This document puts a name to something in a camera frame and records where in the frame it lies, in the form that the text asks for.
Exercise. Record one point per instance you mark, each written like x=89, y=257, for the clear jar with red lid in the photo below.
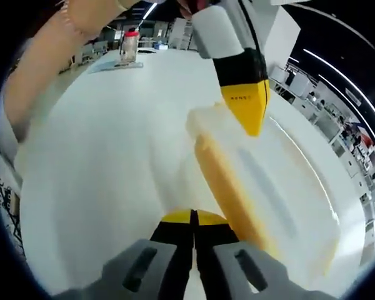
x=130, y=45

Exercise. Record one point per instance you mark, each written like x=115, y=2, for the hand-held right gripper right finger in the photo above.
x=218, y=247

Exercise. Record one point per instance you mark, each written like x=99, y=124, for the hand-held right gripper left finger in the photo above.
x=162, y=259

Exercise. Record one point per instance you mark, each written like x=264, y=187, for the straight ceiling light strip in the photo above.
x=340, y=67

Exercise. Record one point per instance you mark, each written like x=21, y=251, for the row of white office desks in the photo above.
x=337, y=125

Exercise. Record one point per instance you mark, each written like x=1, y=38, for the white square pillar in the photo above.
x=282, y=29

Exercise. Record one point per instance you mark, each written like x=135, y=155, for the yellow plastic latch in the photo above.
x=228, y=193

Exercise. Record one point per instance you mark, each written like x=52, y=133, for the translucent white storage box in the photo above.
x=268, y=175

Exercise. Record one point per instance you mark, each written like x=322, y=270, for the blue mat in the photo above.
x=112, y=66

